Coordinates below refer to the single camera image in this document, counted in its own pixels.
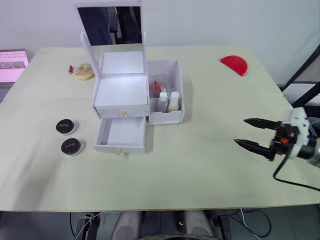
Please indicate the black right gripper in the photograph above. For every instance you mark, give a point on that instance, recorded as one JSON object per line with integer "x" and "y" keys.
{"x": 285, "y": 141}

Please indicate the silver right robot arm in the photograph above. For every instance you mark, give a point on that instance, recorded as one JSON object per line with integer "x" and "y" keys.
{"x": 311, "y": 150}

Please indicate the red makeup brush set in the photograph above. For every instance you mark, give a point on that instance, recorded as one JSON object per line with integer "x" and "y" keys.
{"x": 156, "y": 88}

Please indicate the white drawer with gold knob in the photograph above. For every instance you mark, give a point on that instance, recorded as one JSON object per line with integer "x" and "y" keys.
{"x": 121, "y": 111}
{"x": 120, "y": 140}

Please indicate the red half-round sponge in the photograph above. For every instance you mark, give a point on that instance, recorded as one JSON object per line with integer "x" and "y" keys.
{"x": 236, "y": 63}

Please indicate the beige bottle with white cap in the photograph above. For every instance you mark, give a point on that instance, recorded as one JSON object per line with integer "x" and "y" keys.
{"x": 174, "y": 101}

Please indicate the clear bottle with white cap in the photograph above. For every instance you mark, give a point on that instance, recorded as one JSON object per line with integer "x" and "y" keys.
{"x": 163, "y": 101}

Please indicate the grey rounded foot shape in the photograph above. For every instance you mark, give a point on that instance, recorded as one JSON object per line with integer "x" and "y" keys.
{"x": 198, "y": 226}
{"x": 127, "y": 226}

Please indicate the sprinkled toy donut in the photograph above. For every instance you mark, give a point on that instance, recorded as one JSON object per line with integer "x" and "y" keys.
{"x": 84, "y": 72}

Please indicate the round black-lidded compact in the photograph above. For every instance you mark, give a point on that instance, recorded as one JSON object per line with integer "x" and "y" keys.
{"x": 65, "y": 126}
{"x": 70, "y": 146}

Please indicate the small red lipstick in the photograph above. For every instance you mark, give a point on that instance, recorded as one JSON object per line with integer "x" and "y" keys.
{"x": 71, "y": 69}

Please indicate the pink printed box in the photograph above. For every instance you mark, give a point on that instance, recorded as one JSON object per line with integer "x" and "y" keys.
{"x": 11, "y": 65}

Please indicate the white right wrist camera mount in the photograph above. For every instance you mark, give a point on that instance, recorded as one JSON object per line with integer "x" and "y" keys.
{"x": 300, "y": 125}

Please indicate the black metal frame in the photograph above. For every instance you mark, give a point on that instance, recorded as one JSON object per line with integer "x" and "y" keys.
{"x": 303, "y": 67}

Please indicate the black table leg bracket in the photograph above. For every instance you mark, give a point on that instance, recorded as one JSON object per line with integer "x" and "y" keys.
{"x": 86, "y": 226}
{"x": 221, "y": 226}

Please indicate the white makeup organizer frame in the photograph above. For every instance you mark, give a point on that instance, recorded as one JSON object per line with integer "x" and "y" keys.
{"x": 165, "y": 75}

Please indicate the tilting mirror with white frame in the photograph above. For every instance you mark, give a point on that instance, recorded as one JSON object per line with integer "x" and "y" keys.
{"x": 110, "y": 23}

